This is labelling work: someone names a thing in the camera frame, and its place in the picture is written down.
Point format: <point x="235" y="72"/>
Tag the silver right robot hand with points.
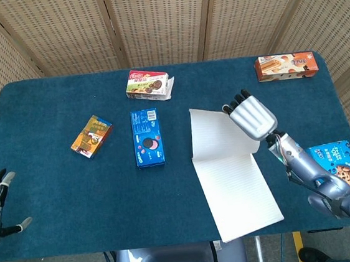
<point x="253" y="115"/>

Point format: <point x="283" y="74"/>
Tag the cream paper notepad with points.
<point x="237" y="187"/>

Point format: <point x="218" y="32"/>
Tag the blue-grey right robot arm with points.
<point x="303" y="162"/>

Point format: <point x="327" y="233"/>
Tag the orange wafer biscuit box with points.
<point x="285" y="66"/>

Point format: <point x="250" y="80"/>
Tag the dark blue table cloth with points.
<point x="59" y="196"/>

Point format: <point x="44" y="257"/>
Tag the light blue chip cookie box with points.
<point x="346" y="156"/>

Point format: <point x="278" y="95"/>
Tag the blue Oreo cookie box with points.
<point x="147" y="140"/>

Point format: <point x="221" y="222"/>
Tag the white and red cookie box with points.
<point x="146" y="85"/>

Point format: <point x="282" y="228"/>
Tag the yellow orange snack box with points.
<point x="91" y="136"/>

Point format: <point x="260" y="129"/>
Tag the woven wooden folding screen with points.
<point x="157" y="23"/>

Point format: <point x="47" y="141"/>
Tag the black shoe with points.
<point x="313" y="257"/>

